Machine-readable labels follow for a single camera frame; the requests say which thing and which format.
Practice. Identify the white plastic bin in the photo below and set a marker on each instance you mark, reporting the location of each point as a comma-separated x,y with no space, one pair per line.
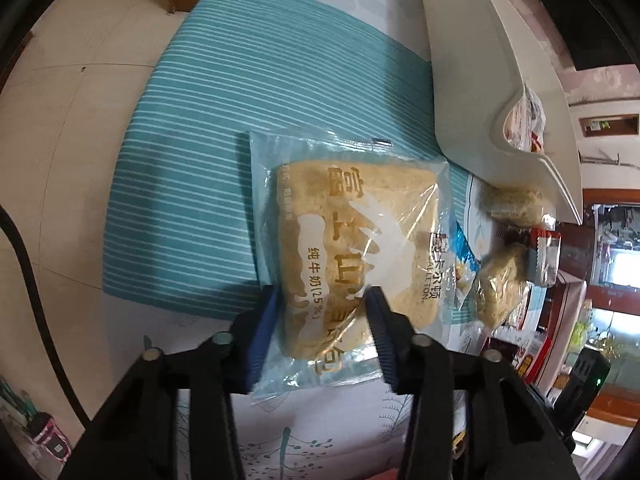
475,85

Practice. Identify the clear floss roll packet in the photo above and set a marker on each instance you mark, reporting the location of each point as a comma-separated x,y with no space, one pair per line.
500,285
517,205

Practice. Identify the wooden display cabinet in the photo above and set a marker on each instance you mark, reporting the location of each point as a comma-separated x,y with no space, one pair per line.
615,260

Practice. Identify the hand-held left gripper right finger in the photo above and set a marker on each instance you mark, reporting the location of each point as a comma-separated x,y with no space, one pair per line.
380,330

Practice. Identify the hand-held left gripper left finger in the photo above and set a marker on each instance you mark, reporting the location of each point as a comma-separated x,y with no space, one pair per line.
262,330

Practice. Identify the pink striped object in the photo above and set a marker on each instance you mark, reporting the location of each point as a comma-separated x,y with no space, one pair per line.
47,437

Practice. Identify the bagged bread slice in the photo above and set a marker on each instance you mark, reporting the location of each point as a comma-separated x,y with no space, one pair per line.
350,220

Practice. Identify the pink clothing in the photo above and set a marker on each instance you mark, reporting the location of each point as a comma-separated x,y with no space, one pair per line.
397,475

